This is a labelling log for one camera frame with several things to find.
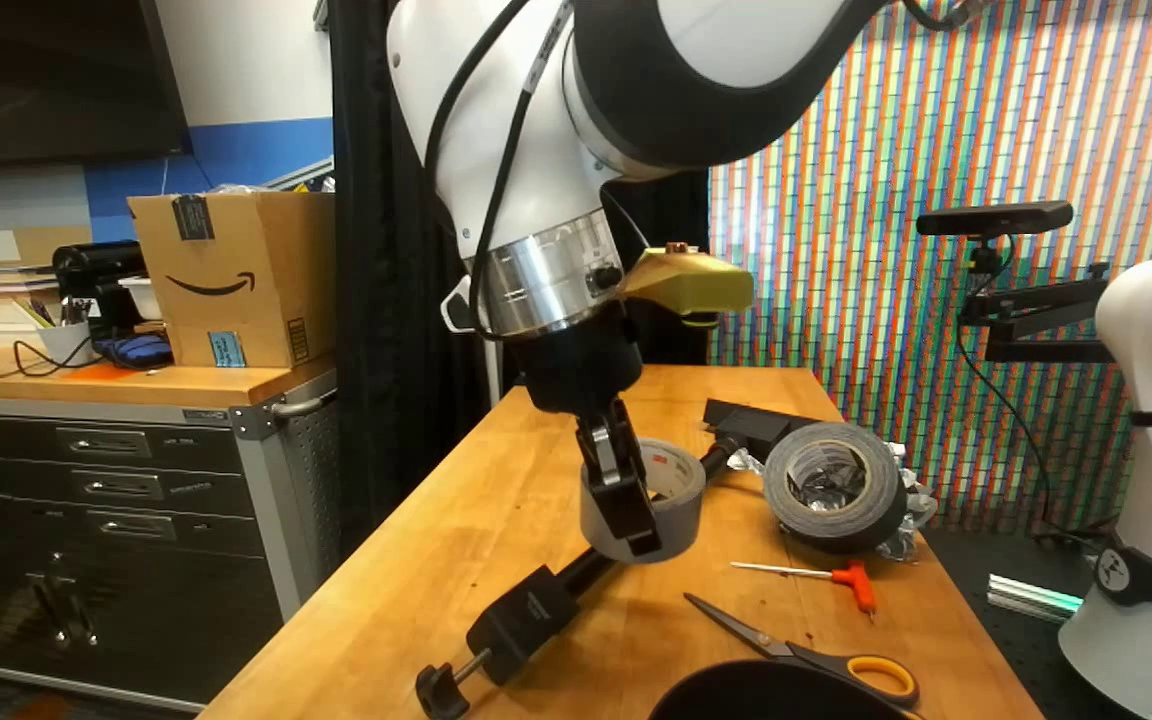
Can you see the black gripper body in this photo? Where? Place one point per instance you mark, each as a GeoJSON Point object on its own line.
{"type": "Point", "coordinates": [576, 364]}

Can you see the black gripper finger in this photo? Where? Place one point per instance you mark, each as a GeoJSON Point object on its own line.
{"type": "Point", "coordinates": [635, 433]}
{"type": "Point", "coordinates": [618, 501]}

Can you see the small grey seal tape roll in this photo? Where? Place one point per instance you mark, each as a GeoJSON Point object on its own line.
{"type": "Point", "coordinates": [683, 515]}

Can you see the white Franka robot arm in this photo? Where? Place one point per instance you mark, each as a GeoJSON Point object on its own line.
{"type": "Point", "coordinates": [739, 64]}

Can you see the black clamp pole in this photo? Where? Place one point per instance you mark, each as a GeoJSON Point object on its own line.
{"type": "Point", "coordinates": [523, 623]}

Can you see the black bowl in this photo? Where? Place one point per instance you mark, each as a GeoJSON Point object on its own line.
{"type": "Point", "coordinates": [763, 698]}

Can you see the multicolour striped backdrop panel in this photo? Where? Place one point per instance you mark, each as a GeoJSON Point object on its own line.
{"type": "Point", "coordinates": [842, 267]}

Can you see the small silver metal part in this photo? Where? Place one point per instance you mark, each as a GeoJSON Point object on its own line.
{"type": "Point", "coordinates": [922, 505]}

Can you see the cardboard shipping box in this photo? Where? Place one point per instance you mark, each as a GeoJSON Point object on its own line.
{"type": "Point", "coordinates": [240, 286]}

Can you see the blue object on workbench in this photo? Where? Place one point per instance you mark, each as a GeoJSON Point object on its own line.
{"type": "Point", "coordinates": [137, 349]}

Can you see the black device on workbench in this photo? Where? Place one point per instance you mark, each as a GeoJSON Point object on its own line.
{"type": "Point", "coordinates": [91, 267]}

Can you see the metal drawer workbench wooden top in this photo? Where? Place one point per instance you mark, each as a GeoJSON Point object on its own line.
{"type": "Point", "coordinates": [96, 532]}

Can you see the black flat base plate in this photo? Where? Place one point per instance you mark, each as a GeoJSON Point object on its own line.
{"type": "Point", "coordinates": [758, 426]}

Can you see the yellow wrist camera mount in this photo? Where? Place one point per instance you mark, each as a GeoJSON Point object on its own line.
{"type": "Point", "coordinates": [688, 281]}

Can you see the large dark grey duct tape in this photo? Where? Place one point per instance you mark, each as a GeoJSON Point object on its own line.
{"type": "Point", "coordinates": [870, 515]}

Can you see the black camera bar on stand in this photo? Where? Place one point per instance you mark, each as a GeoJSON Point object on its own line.
{"type": "Point", "coordinates": [999, 219]}

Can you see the black camera bracket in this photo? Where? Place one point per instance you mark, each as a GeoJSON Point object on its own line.
{"type": "Point", "coordinates": [1041, 314]}

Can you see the aluminium rail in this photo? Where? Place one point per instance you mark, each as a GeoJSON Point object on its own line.
{"type": "Point", "coordinates": [1038, 594]}

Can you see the black wall monitor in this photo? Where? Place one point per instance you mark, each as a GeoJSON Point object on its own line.
{"type": "Point", "coordinates": [40, 64]}

